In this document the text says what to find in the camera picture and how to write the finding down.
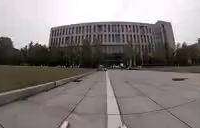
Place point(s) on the dark drain opening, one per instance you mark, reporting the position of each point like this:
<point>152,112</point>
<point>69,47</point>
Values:
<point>77,80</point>

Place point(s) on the large grey many-windowed building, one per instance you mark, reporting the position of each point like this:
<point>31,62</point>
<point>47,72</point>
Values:
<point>114,36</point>

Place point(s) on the grey paved plaza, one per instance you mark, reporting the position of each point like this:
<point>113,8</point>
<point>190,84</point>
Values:
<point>148,96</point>

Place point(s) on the row of dark trees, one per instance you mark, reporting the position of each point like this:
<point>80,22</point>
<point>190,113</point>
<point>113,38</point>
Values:
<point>38,55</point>

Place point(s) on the robot's own part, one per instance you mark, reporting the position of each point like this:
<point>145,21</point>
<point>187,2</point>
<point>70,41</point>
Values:
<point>123,126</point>
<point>64,124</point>

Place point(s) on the grey stone kerb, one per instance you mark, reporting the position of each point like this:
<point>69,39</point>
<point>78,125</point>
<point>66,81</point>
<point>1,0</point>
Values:
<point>28,90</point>

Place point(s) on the dark manhole cover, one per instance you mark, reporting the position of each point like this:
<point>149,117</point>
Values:
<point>179,79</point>

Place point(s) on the dull grass lawn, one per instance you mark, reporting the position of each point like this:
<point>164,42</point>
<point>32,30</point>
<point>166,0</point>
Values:
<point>18,76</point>

